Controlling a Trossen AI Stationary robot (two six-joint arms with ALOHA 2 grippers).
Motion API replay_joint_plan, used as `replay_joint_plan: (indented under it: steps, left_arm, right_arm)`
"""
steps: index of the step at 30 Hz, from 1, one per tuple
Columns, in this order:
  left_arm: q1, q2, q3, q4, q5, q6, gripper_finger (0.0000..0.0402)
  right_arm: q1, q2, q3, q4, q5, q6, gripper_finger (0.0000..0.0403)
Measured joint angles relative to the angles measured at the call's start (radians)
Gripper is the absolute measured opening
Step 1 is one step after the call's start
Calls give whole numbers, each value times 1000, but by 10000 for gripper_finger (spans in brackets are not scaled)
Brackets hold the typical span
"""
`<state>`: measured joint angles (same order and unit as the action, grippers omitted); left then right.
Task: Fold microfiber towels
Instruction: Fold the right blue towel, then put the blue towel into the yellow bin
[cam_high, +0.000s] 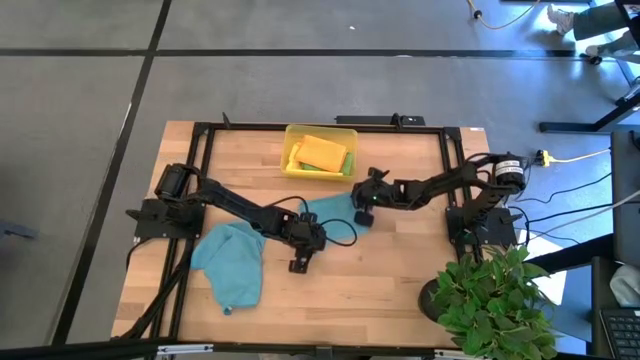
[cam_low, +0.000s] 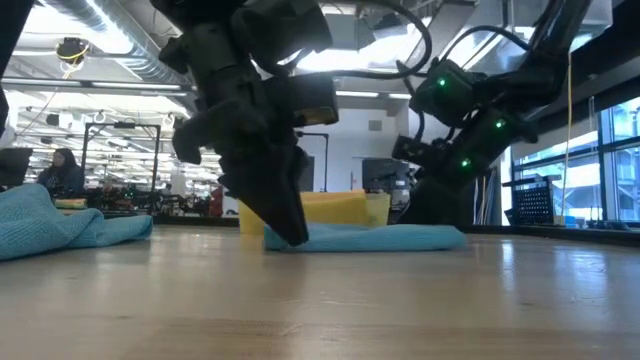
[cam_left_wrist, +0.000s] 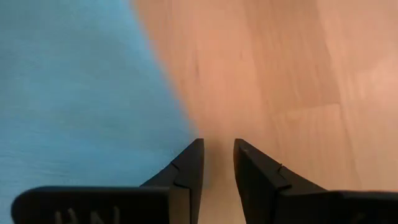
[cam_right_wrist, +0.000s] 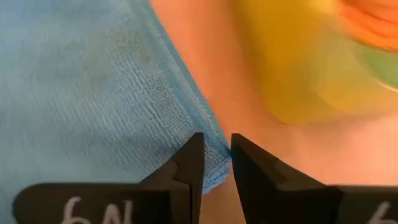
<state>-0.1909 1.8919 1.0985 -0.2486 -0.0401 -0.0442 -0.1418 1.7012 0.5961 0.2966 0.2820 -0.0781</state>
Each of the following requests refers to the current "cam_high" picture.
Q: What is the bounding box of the dark flat panel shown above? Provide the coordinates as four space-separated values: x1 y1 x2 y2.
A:
609 128 640 267

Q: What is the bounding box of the blue microfiber towel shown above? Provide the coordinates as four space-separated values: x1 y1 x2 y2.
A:
189 222 267 316

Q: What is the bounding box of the black floor cable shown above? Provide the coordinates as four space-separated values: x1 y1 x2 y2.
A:
519 172 614 205

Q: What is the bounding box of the grey floor object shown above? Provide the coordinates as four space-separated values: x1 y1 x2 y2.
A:
0 218 40 241

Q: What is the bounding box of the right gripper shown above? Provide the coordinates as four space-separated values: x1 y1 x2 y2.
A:
351 167 402 228

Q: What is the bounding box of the teal microfiber towel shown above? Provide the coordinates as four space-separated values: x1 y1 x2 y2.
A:
298 192 372 243

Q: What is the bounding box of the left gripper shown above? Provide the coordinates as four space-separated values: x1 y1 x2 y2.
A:
284 212 329 275

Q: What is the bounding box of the orange microfiber towel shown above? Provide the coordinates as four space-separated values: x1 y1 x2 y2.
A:
293 134 349 174

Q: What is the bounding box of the black clamp mount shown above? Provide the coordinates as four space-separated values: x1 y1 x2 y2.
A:
334 113 427 127

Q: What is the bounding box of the white floor cable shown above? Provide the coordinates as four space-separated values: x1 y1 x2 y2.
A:
527 188 640 236

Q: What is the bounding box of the black keyboard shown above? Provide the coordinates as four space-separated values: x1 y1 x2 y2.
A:
598 307 640 359

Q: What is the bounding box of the beige floor cable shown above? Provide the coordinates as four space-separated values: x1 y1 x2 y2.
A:
465 0 542 31

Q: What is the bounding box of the person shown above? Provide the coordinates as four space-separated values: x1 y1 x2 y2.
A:
546 2 640 58

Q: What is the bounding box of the green microfiber towel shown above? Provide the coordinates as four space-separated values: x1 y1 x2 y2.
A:
299 151 357 177

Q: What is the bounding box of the black table frame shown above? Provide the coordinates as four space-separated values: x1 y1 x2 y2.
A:
112 112 519 360

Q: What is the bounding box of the white bundle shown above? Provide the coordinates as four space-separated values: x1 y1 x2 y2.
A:
609 263 640 308

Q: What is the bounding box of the yellow plastic bin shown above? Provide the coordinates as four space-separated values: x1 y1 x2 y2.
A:
279 123 360 182

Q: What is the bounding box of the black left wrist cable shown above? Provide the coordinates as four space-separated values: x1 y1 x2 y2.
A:
319 218 359 248

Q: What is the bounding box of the green potted plant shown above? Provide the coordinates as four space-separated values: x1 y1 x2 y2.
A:
418 244 559 359

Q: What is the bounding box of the yellow microfiber towel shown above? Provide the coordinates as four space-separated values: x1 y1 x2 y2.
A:
286 141 304 172

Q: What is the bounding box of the yellow extension cord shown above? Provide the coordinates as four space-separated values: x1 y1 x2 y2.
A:
534 147 613 168

